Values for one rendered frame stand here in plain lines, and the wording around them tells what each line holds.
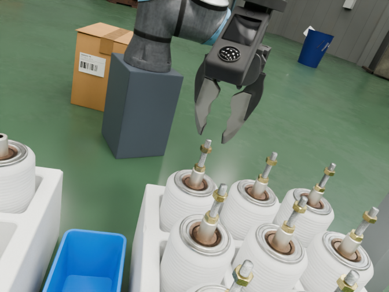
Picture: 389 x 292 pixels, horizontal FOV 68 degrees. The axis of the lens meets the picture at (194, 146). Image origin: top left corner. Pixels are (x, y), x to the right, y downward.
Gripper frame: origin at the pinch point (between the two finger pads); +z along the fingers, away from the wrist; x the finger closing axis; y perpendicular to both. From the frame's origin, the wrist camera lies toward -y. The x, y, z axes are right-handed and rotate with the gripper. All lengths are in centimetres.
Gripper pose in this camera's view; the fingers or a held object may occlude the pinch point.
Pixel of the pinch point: (212, 132)
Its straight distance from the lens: 45.3
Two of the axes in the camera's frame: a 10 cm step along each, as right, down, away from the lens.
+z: -2.6, 8.5, 4.6
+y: 3.1, -3.8, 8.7
